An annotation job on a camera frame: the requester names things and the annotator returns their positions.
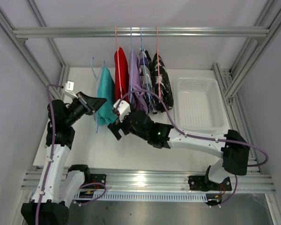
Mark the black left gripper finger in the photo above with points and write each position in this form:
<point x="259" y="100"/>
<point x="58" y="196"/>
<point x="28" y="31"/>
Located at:
<point x="89" y="112"/>
<point x="92" y="103"/>

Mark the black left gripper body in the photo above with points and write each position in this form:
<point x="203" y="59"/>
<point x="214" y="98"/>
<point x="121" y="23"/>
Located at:
<point x="79" y="107"/>

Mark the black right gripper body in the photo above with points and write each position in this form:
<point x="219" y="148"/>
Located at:
<point x="125" y="126"/>

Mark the teal trousers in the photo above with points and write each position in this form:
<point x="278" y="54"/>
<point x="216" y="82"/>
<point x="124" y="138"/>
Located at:
<point x="106" y="89"/>

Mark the light blue wire hanger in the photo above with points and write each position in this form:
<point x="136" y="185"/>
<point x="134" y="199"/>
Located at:
<point x="98" y="77"/>

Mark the red trousers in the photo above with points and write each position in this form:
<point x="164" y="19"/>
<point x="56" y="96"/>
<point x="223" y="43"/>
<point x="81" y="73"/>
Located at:
<point x="124" y="74"/>

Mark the white plastic mesh basket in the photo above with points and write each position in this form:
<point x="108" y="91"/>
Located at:
<point x="198" y="105"/>

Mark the pink wire hanger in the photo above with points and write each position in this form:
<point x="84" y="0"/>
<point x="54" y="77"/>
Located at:
<point x="118" y="64"/>
<point x="158" y="65"/>

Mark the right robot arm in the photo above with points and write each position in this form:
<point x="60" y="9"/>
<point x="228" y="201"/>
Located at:
<point x="231" y="148"/>

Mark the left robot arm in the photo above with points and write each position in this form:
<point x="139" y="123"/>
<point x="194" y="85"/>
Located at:
<point x="52" y="198"/>

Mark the blue hanger with lilac trousers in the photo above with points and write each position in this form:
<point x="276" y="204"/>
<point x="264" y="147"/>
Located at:
<point x="131" y="60"/>

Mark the lilac purple trousers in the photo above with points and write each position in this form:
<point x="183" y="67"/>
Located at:
<point x="137" y="98"/>

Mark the black white patterned trousers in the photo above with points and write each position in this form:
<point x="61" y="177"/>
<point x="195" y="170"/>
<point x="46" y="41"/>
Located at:
<point x="166" y="91"/>

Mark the grey purple patterned trousers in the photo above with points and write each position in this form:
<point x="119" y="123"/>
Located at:
<point x="155" y="110"/>

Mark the blue hanger with patterned trousers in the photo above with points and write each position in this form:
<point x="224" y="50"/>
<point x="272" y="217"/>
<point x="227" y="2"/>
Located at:
<point x="145" y="74"/>

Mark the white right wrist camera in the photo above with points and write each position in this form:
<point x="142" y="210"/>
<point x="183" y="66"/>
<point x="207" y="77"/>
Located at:
<point x="121" y="108"/>

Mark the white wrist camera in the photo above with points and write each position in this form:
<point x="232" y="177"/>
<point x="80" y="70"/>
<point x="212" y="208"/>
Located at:
<point x="121" y="108"/>
<point x="68" y="89"/>

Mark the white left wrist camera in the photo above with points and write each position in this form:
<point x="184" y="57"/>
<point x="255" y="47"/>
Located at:
<point x="68" y="89"/>

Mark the white slotted cable duct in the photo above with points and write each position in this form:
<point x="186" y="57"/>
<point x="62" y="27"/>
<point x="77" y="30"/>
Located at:
<point x="82" y="196"/>

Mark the aluminium frame structure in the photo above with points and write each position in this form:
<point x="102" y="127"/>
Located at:
<point x="47" y="41"/>

